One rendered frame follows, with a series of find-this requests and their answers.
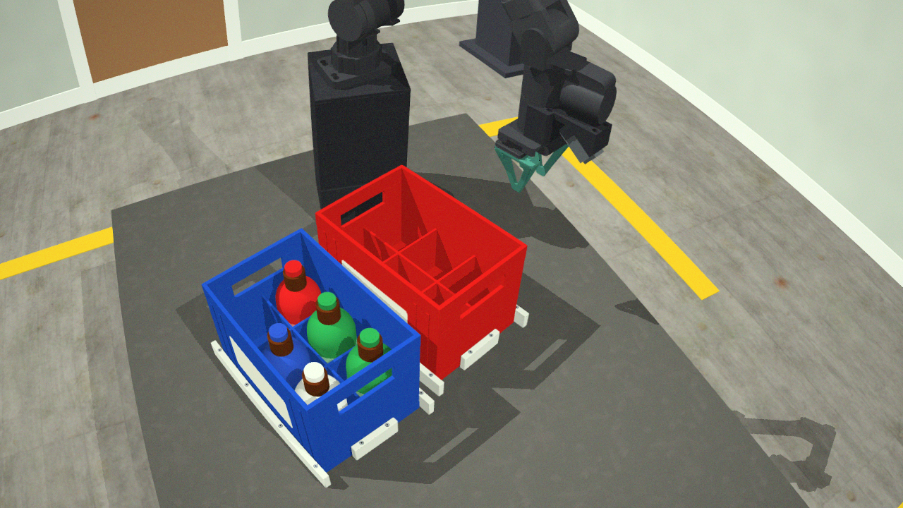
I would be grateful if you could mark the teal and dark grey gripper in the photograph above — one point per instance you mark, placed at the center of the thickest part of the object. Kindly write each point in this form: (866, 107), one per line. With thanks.
(512, 143)

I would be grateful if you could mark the white bottle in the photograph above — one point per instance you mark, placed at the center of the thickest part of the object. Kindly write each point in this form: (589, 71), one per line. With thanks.
(315, 383)

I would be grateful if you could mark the blue plastic bottle crate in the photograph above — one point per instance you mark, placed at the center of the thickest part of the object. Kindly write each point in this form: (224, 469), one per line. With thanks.
(243, 320)

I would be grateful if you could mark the red crate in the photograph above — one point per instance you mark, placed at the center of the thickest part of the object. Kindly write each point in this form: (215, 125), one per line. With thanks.
(440, 254)

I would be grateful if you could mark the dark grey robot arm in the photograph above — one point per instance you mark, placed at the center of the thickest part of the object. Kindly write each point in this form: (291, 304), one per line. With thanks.
(586, 92)

